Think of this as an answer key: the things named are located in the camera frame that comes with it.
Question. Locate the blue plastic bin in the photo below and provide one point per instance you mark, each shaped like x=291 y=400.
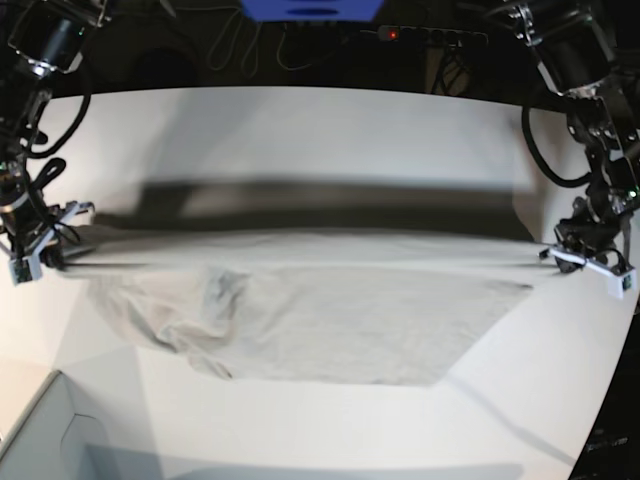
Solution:
x=311 y=10

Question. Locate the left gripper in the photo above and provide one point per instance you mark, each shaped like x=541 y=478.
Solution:
x=572 y=253

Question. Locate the grey cardboard box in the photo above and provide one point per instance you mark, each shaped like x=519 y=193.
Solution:
x=51 y=440

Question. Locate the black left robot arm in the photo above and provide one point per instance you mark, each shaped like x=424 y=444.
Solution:
x=574 y=48

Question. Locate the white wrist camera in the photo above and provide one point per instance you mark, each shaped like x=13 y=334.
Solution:
x=25 y=269
x=620 y=283

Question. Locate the beige t-shirt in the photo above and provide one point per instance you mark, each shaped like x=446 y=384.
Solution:
x=330 y=307

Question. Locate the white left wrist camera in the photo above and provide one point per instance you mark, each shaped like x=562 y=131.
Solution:
x=620 y=283

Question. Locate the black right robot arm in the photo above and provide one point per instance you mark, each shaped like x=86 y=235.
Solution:
x=41 y=39

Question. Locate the black power strip red light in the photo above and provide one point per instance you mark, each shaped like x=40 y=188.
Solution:
x=432 y=37

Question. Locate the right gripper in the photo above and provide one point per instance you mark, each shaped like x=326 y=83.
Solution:
x=49 y=241

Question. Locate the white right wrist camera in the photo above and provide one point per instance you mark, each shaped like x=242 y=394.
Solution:
x=25 y=269

